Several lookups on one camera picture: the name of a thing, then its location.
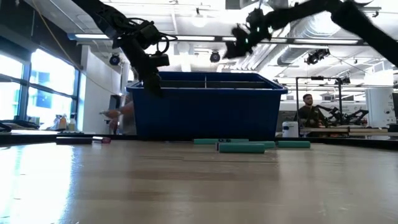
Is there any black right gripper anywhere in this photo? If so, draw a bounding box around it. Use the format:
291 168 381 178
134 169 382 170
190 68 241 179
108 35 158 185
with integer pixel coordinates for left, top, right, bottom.
223 24 271 60

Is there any black curved bar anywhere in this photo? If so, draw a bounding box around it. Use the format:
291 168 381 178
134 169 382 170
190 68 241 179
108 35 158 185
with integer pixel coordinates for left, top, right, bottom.
0 119 40 134

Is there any person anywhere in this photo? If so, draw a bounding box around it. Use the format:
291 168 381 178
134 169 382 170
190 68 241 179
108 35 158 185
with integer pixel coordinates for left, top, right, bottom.
297 93 326 128
99 93 137 135

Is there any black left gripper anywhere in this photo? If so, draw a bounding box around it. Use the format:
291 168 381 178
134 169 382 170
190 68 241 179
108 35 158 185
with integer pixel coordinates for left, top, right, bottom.
119 37 171 98

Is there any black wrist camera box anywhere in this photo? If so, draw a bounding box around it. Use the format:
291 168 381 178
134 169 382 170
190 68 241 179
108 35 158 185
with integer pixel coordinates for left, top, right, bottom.
245 7 271 32
136 20 164 47

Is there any white plastic container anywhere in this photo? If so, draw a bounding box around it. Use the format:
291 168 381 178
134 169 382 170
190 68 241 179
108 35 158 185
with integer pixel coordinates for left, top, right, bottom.
281 121 300 139

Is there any black background rig frame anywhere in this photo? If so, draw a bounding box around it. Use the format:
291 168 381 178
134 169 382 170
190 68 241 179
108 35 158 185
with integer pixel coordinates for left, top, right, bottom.
294 75 351 125

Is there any background wooden table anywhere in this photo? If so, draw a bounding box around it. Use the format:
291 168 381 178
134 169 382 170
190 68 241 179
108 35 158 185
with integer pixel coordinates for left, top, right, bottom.
299 126 398 139

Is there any dark monitor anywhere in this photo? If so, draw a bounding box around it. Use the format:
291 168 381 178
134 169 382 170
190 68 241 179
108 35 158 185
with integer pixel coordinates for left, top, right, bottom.
107 94 123 116

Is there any white cabinet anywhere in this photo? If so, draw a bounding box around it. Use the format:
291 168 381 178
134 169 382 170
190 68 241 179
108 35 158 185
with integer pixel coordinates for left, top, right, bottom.
364 88 398 129

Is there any clear bottle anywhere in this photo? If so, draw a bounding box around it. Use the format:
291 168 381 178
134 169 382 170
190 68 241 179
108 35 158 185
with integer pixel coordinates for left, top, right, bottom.
67 113 78 132

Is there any yellow hanging cable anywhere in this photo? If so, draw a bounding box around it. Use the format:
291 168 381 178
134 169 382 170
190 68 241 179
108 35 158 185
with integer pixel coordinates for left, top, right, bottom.
30 0 118 96

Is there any dark overhead box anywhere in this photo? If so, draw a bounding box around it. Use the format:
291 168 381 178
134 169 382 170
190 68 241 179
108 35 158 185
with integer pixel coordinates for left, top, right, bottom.
224 0 261 10

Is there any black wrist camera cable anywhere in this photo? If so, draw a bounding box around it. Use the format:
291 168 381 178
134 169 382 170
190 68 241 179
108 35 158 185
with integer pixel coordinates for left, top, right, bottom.
127 17 178 55

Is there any large window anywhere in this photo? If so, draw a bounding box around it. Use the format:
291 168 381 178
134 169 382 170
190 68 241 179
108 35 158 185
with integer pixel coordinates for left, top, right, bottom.
0 46 82 133

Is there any blue plastic bin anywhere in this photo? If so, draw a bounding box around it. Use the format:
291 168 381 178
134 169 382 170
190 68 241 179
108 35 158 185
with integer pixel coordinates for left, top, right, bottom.
126 71 289 141

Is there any globe pendant lamp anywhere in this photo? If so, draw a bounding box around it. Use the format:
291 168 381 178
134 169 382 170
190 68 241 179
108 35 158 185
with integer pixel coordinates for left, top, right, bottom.
190 7 208 29

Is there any linear ceiling light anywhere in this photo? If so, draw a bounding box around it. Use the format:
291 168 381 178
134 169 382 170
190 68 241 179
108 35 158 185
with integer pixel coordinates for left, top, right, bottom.
67 32 361 45

